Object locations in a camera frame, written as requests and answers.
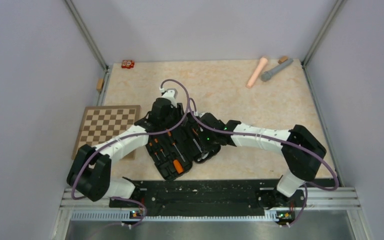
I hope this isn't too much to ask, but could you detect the small orange bit driver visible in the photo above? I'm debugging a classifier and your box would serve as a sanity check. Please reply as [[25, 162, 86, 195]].
[[149, 142, 161, 162]]

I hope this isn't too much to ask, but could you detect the black plastic tool case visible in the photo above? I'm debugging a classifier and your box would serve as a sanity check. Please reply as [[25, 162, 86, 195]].
[[144, 110, 222, 182]]

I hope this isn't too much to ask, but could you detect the long orange handled screwdriver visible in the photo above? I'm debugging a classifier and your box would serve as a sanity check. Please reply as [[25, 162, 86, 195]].
[[173, 159, 184, 174]]

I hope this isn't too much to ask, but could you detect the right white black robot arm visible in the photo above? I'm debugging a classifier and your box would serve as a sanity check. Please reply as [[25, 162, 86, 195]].
[[197, 113, 327, 209]]

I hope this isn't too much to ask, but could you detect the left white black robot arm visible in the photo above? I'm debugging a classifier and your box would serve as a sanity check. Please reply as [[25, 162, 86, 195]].
[[66, 97, 185, 207]]

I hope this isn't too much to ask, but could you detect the red toy car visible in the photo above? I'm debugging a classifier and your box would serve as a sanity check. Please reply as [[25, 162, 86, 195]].
[[121, 60, 135, 69]]

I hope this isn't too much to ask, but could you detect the wooden chessboard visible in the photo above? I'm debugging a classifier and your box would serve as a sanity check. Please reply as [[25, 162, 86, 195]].
[[71, 105, 141, 159]]

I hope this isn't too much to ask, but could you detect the left wooden block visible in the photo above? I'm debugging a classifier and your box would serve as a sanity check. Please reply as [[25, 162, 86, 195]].
[[96, 78, 105, 93]]

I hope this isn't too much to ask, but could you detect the wooden block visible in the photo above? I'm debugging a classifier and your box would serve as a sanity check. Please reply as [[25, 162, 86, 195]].
[[96, 78, 105, 93], [277, 55, 289, 64]]

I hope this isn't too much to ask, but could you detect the grey toy microphone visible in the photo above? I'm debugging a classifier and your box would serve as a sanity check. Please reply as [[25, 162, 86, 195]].
[[261, 58, 294, 82]]

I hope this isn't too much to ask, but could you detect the pink toy microphone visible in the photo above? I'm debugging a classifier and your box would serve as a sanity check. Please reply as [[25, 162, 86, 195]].
[[245, 56, 269, 89]]

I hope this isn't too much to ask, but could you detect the back wooden block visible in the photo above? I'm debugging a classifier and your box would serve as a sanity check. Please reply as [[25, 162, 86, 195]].
[[277, 55, 289, 64]]

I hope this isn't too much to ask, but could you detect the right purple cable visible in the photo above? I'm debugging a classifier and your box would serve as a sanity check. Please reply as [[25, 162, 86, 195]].
[[188, 97, 340, 229]]

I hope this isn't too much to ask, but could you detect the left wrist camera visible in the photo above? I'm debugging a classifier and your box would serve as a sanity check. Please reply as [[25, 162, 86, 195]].
[[159, 87, 178, 100]]

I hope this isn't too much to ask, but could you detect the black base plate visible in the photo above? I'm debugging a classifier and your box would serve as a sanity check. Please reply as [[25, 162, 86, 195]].
[[109, 178, 307, 218]]

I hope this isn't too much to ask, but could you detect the aluminium frame rail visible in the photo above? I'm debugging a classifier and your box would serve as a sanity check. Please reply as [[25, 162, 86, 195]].
[[51, 180, 372, 240]]

